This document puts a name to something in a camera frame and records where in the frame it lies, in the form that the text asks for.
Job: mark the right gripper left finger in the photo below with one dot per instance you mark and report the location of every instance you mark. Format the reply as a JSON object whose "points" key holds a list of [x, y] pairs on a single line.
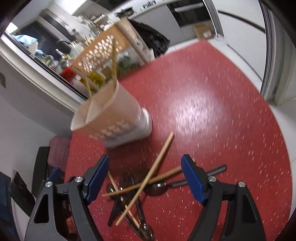
{"points": [[57, 203]]}

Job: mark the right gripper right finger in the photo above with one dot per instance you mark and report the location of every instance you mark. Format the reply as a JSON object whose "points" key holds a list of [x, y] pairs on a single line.
{"points": [[242, 219]]}

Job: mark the dark spoon black handle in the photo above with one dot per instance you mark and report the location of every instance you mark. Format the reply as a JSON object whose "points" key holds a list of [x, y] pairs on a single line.
{"points": [[160, 188]]}

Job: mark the kitchen faucet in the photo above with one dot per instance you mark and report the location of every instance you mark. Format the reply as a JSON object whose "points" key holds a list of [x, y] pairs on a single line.
{"points": [[63, 47]]}

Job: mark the pink stool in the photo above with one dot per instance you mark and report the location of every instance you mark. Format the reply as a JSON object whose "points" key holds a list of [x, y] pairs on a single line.
{"points": [[59, 151]]}

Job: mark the beige utensil holder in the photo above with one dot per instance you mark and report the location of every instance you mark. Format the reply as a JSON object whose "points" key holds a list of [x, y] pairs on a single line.
{"points": [[112, 116]]}

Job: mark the yellow foil package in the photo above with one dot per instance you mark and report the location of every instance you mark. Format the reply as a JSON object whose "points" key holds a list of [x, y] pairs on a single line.
{"points": [[96, 81]]}

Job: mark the red basket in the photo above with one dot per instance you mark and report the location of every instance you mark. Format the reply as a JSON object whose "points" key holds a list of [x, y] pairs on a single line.
{"points": [[68, 74]]}

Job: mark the cardboard box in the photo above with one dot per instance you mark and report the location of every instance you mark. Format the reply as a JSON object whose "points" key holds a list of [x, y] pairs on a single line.
{"points": [[203, 31]]}

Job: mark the black plastic bag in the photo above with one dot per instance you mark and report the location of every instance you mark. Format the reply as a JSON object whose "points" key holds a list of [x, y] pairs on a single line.
{"points": [[152, 38]]}

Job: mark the built-in black oven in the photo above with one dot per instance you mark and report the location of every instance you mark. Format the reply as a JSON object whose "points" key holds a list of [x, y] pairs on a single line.
{"points": [[189, 12]]}

